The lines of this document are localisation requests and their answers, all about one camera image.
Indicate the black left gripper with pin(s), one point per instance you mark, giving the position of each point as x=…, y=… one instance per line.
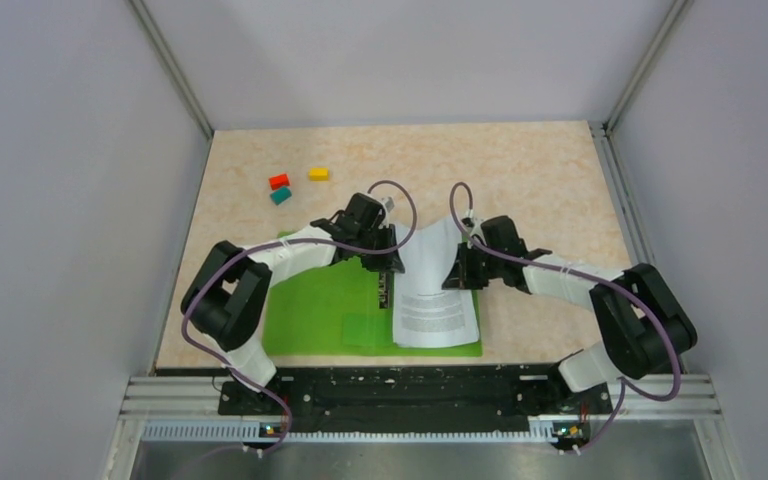
x=390, y=262

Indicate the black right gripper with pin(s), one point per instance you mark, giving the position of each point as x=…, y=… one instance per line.
x=461, y=278

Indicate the metal folder clip mechanism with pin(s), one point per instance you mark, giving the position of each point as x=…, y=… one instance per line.
x=384, y=290

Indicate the printed paper sheet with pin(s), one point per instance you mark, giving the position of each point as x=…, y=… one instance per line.
x=424, y=315

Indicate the green plastic folder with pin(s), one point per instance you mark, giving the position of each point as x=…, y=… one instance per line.
x=333, y=311

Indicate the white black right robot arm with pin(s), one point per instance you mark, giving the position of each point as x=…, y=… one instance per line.
x=642, y=326

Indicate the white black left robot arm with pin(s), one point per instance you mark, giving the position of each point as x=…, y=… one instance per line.
x=227, y=296

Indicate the yellow block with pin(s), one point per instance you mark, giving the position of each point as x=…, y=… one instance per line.
x=319, y=174

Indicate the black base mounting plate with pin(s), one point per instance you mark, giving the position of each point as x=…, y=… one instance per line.
x=415, y=399

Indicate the teal block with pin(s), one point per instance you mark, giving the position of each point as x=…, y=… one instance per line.
x=280, y=195

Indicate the red block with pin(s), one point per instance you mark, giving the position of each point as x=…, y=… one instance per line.
x=279, y=181

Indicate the aluminium side rail right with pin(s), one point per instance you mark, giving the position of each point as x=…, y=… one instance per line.
x=622, y=195

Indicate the aluminium frame post left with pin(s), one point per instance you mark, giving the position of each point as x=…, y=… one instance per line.
x=170, y=66

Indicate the aluminium frame post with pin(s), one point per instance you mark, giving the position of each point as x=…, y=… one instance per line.
x=170, y=66
x=646, y=64

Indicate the aluminium frame post right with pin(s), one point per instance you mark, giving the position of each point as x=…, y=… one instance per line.
x=646, y=64

